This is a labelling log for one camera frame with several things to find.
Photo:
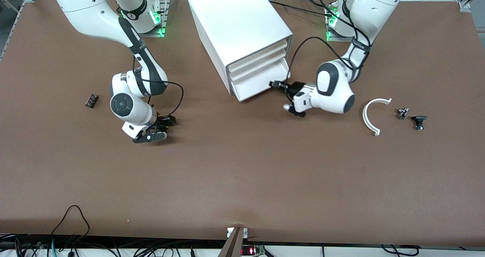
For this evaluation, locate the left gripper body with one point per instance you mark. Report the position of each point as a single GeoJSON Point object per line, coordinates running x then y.
{"type": "Point", "coordinates": [295, 87]}

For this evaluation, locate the white lowest cabinet drawer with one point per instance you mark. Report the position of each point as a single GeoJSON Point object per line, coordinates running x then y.
{"type": "Point", "coordinates": [257, 86]}

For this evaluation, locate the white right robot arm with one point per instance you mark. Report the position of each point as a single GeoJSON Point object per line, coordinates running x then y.
{"type": "Point", "coordinates": [83, 7]}

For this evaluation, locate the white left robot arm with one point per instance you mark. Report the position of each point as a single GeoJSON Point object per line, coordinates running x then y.
{"type": "Point", "coordinates": [333, 94]}

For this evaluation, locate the white drawer cabinet housing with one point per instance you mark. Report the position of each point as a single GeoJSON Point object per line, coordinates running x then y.
{"type": "Point", "coordinates": [235, 18]}

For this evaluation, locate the black button holder part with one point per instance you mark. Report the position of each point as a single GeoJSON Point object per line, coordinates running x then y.
{"type": "Point", "coordinates": [418, 120]}

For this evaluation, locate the small black terminal block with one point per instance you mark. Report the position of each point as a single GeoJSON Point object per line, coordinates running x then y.
{"type": "Point", "coordinates": [91, 101]}

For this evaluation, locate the white curved plastic arc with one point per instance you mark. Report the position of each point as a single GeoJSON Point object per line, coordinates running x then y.
{"type": "Point", "coordinates": [364, 116]}

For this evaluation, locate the small grey metal part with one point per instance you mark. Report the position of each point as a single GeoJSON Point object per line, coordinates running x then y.
{"type": "Point", "coordinates": [402, 113]}

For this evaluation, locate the red LED display device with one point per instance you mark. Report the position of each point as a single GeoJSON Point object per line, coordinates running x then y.
{"type": "Point", "coordinates": [252, 250]}

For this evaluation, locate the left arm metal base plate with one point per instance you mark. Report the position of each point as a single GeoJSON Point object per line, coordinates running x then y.
{"type": "Point", "coordinates": [329, 35]}

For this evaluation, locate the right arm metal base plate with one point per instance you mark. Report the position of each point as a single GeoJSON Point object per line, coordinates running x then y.
{"type": "Point", "coordinates": [162, 30]}

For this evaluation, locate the grey camera mount beam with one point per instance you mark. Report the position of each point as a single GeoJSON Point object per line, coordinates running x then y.
{"type": "Point", "coordinates": [233, 245]}

